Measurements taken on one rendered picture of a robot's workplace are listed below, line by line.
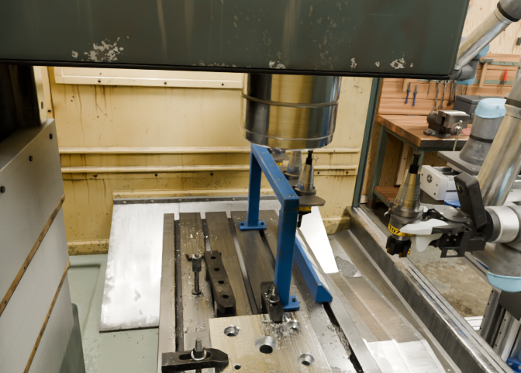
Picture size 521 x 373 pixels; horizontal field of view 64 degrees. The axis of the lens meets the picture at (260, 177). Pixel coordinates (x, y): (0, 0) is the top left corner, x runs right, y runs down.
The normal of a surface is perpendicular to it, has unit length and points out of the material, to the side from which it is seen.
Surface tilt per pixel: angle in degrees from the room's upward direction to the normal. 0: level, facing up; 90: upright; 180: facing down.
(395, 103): 90
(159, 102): 90
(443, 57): 90
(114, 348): 0
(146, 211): 24
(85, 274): 0
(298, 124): 90
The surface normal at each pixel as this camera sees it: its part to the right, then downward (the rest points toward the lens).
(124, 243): 0.14, -0.69
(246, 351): 0.06, -0.93
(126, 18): 0.19, 0.38
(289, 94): -0.11, 0.37
